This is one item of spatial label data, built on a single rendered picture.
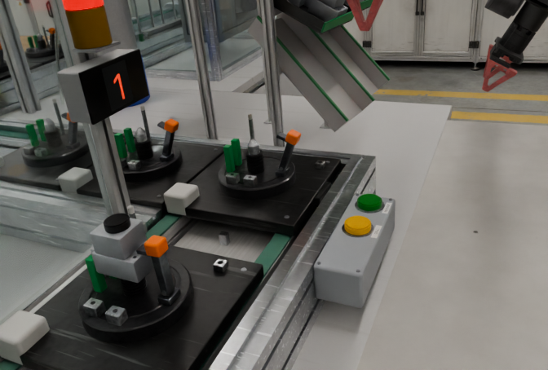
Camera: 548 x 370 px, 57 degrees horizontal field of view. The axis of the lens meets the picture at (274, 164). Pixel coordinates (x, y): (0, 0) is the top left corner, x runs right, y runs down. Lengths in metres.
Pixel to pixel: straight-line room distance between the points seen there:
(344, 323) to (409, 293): 0.12
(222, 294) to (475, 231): 0.50
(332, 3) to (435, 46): 3.93
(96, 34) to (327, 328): 0.51
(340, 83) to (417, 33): 3.76
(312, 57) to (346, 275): 0.59
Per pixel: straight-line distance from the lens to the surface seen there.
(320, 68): 1.15
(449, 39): 4.91
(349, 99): 1.15
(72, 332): 0.69
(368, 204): 0.82
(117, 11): 1.73
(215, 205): 0.86
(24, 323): 0.69
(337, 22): 1.04
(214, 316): 0.64
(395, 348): 0.75
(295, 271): 0.71
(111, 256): 0.63
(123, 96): 0.75
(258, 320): 0.65
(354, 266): 0.71
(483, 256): 0.93
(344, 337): 0.76
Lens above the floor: 1.40
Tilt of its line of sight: 26 degrees down
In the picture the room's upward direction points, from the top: 5 degrees counter-clockwise
